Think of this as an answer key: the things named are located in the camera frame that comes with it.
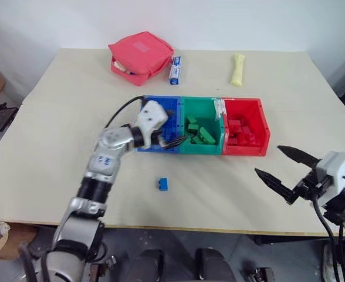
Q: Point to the red toy block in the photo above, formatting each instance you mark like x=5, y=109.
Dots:
x=246, y=140
x=235, y=126
x=245, y=130
x=256, y=140

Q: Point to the red fabric pouch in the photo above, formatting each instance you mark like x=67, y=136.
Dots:
x=141, y=55

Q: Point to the long green toy block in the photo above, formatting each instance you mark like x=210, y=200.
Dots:
x=207, y=135

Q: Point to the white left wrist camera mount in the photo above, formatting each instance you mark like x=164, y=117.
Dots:
x=152, y=116

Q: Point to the red plastic bin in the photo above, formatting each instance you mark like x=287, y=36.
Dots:
x=243, y=108

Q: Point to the white shoe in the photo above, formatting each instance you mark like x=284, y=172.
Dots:
x=331, y=264

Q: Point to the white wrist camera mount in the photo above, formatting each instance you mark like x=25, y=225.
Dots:
x=335, y=170
x=152, y=116

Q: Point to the blue plastic bin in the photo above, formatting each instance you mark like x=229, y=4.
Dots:
x=172, y=104

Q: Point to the green plastic bin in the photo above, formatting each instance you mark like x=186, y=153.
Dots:
x=202, y=108

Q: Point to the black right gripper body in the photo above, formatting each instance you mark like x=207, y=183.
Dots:
x=306, y=185

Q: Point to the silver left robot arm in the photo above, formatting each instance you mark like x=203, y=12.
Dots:
x=108, y=141

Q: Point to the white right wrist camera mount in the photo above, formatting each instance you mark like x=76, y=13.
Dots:
x=335, y=170

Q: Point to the blue and white carton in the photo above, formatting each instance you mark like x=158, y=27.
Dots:
x=175, y=70

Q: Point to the pale yellow bone toy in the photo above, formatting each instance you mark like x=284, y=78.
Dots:
x=237, y=70

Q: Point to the blue toy block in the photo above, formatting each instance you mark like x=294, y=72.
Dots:
x=162, y=184

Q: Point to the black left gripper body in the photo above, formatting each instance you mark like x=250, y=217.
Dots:
x=158, y=138

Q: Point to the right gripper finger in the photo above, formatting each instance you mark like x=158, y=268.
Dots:
x=273, y=182
x=300, y=155

